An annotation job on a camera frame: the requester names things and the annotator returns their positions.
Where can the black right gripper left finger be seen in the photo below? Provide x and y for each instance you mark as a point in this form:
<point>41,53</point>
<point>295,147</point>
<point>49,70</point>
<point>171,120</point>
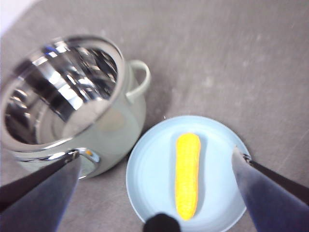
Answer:
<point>36,200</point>

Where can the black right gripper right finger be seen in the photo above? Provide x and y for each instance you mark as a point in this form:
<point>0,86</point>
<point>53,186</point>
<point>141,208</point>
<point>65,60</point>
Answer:
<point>277,203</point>

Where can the yellow corn cob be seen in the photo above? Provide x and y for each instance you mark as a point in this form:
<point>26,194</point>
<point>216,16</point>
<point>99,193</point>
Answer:
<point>187,176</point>

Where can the pale green electric steamer pot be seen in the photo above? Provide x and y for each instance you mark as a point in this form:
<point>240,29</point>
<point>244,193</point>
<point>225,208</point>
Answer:
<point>120,135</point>

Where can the light blue round plate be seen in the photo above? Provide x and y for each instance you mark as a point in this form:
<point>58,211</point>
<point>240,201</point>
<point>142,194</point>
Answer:
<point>152,174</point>

